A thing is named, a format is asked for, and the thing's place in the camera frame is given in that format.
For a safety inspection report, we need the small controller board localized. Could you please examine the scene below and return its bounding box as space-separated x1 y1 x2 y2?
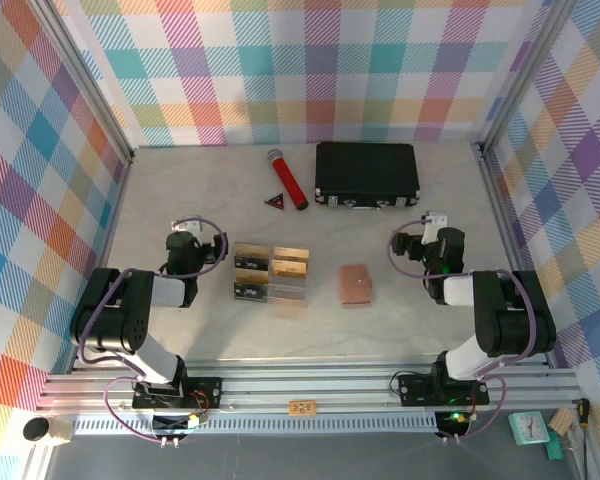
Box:
435 409 476 446
151 410 205 449

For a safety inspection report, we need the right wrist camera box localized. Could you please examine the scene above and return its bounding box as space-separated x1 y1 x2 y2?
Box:
419 210 449 246

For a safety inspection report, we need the teal alarm clock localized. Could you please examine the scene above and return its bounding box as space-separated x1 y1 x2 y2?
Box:
508 410 551 447

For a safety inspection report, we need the black yellow screwdriver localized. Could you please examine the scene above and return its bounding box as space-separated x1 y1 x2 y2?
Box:
577 398 592 480

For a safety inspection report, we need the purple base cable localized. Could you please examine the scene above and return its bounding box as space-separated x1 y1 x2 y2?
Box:
457 374 507 445
103 375 161 444

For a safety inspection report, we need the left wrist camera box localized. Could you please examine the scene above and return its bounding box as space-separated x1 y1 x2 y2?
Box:
173 215 204 235

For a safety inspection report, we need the red microphone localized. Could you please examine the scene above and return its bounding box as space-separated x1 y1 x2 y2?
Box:
266 148 310 211

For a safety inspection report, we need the grey slotted cable duct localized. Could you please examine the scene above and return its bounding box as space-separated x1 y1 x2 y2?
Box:
72 412 440 436

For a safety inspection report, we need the aluminium front rail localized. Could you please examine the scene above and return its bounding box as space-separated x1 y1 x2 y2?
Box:
39 355 584 417

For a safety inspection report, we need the black beige cylinder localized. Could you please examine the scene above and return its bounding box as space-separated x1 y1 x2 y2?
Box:
22 416 75 445

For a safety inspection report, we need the black briefcase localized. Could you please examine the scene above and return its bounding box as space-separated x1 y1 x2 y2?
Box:
313 141 422 210

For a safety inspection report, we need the wooden block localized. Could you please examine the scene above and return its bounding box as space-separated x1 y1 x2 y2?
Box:
552 407 576 436

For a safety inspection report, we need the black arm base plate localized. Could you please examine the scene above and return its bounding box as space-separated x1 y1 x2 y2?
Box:
131 375 225 412
397 372 491 407

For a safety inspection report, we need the black credit card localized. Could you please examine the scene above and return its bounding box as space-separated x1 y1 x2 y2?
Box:
233 281 270 302
234 256 271 272

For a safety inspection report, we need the aluminium corner post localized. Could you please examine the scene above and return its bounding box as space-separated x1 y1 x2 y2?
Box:
29 0 137 165
478 0 577 156

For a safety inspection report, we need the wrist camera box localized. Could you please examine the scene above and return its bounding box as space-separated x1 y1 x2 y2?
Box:
173 215 204 235
419 210 449 246

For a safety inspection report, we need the gold credit card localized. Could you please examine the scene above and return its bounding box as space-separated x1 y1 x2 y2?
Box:
235 268 271 284
273 246 311 262
272 259 311 279
235 242 271 259

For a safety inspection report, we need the aluminium side rail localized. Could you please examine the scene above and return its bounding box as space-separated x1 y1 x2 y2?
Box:
67 149 137 376
474 143 551 367

